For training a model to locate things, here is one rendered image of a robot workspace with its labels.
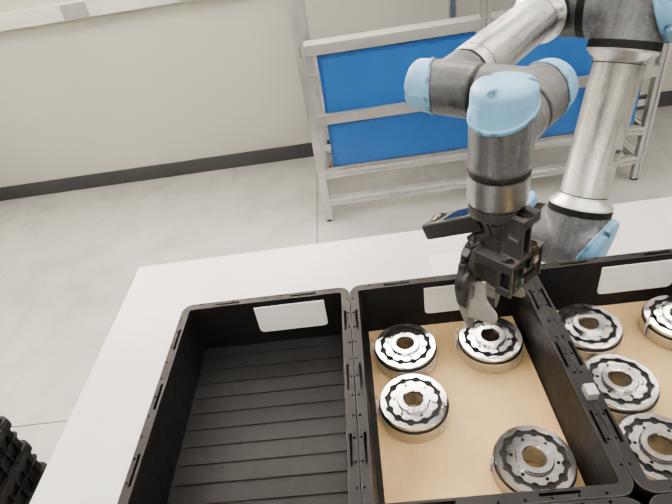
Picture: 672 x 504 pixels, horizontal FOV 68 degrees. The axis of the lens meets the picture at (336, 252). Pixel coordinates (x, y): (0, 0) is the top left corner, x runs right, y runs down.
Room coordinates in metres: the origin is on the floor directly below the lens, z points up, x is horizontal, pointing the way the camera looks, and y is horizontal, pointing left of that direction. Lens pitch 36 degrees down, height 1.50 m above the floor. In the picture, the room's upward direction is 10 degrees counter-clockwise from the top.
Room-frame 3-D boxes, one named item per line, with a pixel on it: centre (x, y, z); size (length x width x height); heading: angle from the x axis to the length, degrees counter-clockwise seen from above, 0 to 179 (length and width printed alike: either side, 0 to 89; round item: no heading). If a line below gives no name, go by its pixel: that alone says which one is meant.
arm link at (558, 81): (0.61, -0.27, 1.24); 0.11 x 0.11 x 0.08; 44
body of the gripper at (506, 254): (0.53, -0.22, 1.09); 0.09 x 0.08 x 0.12; 35
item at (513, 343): (0.56, -0.23, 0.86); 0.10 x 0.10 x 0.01
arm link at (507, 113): (0.53, -0.22, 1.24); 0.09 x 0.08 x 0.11; 134
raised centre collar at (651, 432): (0.33, -0.37, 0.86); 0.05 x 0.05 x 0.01
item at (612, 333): (0.55, -0.39, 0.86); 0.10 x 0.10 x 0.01
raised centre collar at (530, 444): (0.35, -0.21, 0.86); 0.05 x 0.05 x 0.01
